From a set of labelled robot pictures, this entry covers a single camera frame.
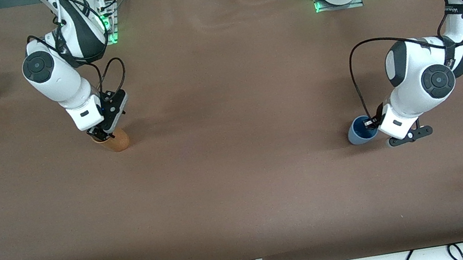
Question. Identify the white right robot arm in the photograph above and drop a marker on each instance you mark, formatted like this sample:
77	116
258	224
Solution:
56	80

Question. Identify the blue cup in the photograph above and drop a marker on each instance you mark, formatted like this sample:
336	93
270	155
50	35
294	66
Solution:
356	137

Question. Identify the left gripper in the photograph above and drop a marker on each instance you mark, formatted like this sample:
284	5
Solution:
376	118

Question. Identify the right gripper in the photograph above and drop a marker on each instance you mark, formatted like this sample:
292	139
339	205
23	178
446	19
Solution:
97	134

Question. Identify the brown wooden cup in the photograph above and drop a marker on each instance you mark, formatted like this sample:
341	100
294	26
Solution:
119	142

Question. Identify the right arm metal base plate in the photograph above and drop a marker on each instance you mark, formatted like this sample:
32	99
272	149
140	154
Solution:
115	31

